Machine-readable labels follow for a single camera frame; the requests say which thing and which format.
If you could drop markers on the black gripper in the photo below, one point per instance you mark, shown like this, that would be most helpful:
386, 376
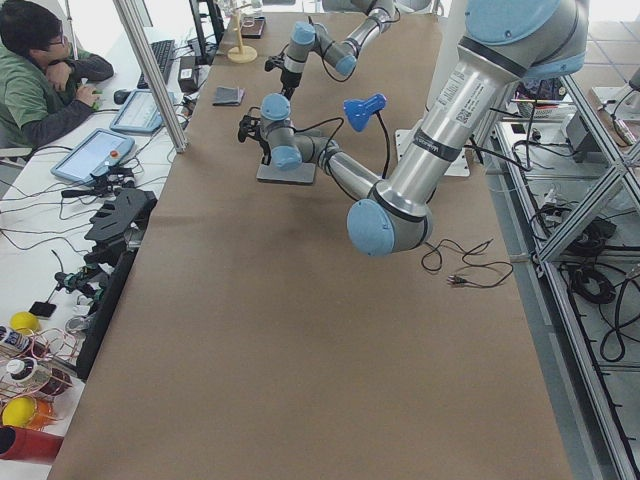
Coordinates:
265, 145
289, 79

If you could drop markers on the grey laptop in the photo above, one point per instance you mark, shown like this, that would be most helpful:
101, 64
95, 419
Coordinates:
302, 175

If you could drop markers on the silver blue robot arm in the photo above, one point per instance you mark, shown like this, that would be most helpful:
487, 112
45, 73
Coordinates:
309, 37
503, 42

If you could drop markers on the wooden stand with round base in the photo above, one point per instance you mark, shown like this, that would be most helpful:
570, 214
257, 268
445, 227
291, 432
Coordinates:
239, 53

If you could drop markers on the blue desk lamp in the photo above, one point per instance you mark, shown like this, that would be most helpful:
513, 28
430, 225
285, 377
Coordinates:
358, 112

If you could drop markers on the small black box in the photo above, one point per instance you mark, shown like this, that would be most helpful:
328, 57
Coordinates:
188, 74

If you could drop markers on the black keyboard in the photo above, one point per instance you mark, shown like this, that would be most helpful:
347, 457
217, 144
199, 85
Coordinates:
163, 53

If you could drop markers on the blue teach pendant far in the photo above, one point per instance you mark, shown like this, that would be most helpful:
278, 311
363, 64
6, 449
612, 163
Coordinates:
138, 115

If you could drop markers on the blue teach pendant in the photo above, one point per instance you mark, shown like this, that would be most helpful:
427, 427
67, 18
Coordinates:
98, 152
138, 115

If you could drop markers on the black plastic rack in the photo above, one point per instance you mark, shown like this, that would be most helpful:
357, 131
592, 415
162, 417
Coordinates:
130, 207

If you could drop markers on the black computer mouse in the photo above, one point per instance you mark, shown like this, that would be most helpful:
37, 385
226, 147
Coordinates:
120, 96

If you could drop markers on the blue teach pendant near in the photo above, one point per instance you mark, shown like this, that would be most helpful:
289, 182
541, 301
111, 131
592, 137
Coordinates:
98, 152

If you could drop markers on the person in green shirt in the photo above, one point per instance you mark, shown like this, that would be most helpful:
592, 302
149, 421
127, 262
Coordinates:
46, 91

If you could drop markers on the yellow ball upper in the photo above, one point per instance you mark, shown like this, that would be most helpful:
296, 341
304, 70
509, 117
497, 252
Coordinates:
25, 322

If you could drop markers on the yellow ball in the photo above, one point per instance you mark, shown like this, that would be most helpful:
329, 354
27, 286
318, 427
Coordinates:
19, 412
25, 322

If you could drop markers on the yellow ball lower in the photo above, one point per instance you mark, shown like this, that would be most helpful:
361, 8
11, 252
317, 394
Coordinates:
19, 412

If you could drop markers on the red cylinder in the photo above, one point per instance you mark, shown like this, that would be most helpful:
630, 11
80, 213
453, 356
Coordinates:
21, 444

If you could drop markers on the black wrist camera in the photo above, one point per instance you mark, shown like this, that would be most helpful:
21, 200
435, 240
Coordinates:
275, 62
249, 128

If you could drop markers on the white camera stand pillar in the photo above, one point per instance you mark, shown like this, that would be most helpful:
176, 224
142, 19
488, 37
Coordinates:
418, 141

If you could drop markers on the aluminium frame post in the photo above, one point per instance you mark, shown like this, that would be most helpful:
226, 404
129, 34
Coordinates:
133, 27

